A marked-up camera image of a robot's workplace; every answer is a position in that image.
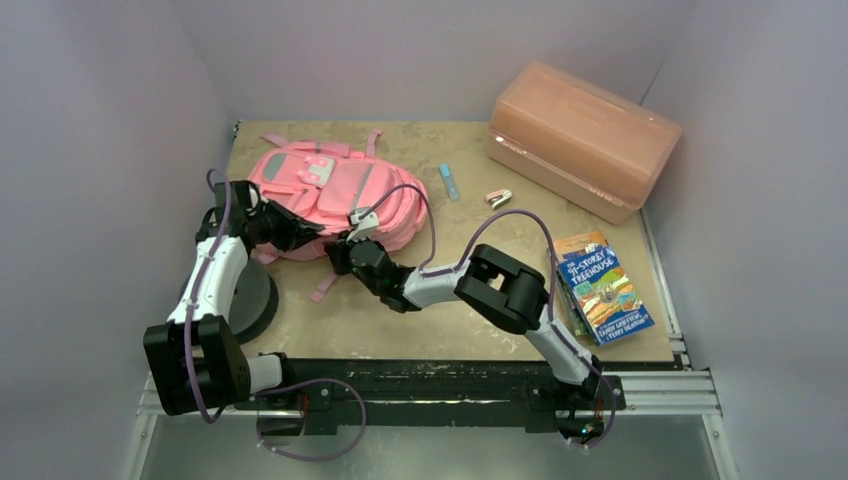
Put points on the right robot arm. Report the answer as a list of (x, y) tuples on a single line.
[(506, 292)]

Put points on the orange book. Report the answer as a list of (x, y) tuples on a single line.
[(578, 245)]

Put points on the orange plastic storage box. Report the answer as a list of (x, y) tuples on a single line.
[(594, 148)]

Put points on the blue highlighter pen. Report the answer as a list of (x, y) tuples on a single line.
[(449, 183)]

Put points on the green book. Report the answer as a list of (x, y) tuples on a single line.
[(576, 323)]

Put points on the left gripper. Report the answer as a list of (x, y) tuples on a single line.
[(296, 229)]

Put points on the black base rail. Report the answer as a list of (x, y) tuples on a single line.
[(428, 393)]

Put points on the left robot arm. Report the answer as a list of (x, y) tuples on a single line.
[(195, 360)]

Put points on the pink backpack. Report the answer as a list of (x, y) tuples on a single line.
[(324, 182)]

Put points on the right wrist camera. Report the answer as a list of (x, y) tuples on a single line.
[(364, 223)]

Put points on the blue treehouse book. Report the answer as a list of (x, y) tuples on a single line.
[(604, 296)]

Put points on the grey tape roll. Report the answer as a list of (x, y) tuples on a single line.
[(254, 304)]

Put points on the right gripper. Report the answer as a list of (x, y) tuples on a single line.
[(341, 253)]

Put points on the pink mini stapler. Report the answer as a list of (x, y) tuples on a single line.
[(498, 199)]

